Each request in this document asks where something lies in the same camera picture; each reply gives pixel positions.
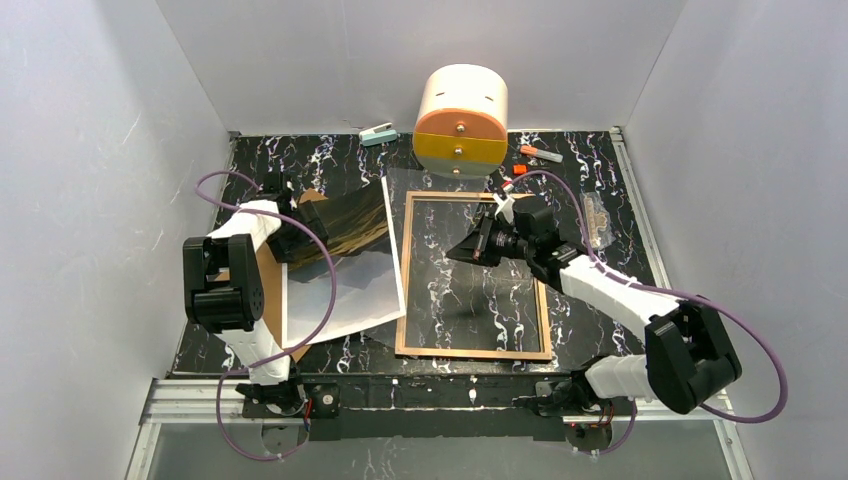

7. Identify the teal white stapler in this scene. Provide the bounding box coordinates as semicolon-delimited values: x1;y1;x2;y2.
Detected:
358;122;398;147

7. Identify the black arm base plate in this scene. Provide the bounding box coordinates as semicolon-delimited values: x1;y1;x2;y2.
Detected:
242;374;632;450

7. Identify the purple cable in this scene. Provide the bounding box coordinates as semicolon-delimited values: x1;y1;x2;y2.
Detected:
193;170;339;462
500;169;790;457

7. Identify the round pastel drawer box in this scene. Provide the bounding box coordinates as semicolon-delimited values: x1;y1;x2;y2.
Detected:
412;64;508;179

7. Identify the orange capped grey marker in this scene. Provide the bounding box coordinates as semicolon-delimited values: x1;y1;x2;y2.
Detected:
519;145;563;163

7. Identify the wooden picture frame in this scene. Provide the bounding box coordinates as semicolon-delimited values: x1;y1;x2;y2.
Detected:
394;190;554;363

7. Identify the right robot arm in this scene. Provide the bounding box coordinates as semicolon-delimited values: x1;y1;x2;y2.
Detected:
446;196;743;414

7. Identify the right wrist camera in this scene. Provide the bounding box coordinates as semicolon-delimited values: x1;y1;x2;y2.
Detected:
493;191;515;225

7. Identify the brown cardboard backing board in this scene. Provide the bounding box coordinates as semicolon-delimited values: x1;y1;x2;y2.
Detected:
254;188;333;364

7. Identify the landscape photo print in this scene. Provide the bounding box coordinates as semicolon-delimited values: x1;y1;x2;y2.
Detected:
280;179;406;348

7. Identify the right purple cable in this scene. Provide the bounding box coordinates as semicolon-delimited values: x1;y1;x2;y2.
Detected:
500;169;790;457

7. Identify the clear bag of clips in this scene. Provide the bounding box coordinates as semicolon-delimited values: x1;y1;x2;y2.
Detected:
581;192;615;250

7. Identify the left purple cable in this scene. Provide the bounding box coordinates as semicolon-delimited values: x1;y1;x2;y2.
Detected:
193;170;339;462

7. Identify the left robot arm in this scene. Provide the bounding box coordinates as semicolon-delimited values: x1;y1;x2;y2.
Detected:
182;172;332;415

